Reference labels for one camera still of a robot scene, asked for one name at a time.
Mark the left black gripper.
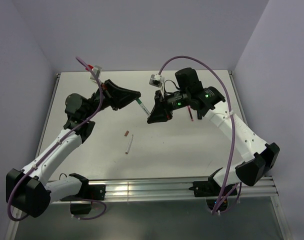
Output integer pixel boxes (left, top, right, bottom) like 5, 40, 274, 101
83, 80, 141, 119

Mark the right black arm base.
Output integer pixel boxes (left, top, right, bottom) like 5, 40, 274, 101
188, 180, 238, 211

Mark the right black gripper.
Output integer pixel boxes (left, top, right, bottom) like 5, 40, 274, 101
147, 88, 191, 123

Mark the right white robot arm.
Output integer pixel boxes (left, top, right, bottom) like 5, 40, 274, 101
147, 67, 280, 195

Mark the white green-tip pen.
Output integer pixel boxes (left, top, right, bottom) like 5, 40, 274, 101
140, 103, 151, 117

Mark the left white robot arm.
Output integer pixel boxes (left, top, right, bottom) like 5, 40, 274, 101
6, 79, 141, 222

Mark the white brown-tip pen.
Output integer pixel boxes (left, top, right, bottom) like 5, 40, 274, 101
125, 134, 134, 155

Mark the red pink pen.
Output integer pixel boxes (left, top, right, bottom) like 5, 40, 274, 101
187, 105, 194, 122

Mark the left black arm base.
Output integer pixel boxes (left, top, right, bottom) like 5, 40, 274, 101
60, 184, 107, 220

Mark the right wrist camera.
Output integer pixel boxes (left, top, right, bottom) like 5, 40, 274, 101
149, 74, 165, 96

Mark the black orange highlighter pen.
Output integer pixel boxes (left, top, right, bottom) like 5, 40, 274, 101
197, 111, 203, 120

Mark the aluminium rail frame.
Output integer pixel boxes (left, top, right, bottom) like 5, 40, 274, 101
4, 71, 293, 240

